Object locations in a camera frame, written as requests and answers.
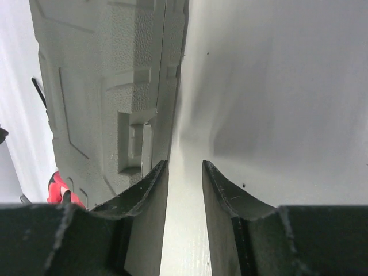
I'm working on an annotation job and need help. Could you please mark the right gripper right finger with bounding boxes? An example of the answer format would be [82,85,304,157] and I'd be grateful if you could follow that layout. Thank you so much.
[202,160,367,275]

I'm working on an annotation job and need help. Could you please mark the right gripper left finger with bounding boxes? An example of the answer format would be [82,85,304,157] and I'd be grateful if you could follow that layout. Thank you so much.
[1,161,168,275]

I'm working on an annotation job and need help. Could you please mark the pink black pliers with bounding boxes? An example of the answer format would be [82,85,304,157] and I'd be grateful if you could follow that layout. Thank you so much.
[35,171,87,210]

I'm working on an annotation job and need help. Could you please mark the grey plastic tool case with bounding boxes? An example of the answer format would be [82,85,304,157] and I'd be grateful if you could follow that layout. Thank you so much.
[30,1,186,209]

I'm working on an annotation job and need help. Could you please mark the pink handle bit screwdriver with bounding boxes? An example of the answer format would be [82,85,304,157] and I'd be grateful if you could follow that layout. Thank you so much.
[31,77,47,109]

